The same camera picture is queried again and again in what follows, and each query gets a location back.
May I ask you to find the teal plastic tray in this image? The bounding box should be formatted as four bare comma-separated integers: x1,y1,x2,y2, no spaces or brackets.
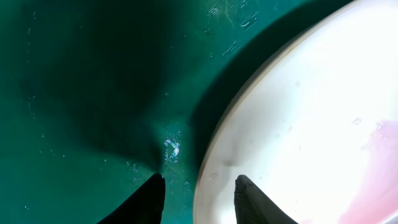
1,0,345,223

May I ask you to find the white plate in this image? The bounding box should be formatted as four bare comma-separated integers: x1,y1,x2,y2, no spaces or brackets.
193,0,397,224

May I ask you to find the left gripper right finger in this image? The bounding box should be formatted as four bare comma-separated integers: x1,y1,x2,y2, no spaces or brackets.
234,175,298,224

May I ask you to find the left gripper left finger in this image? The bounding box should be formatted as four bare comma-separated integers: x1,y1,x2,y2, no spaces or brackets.
98,174,165,224

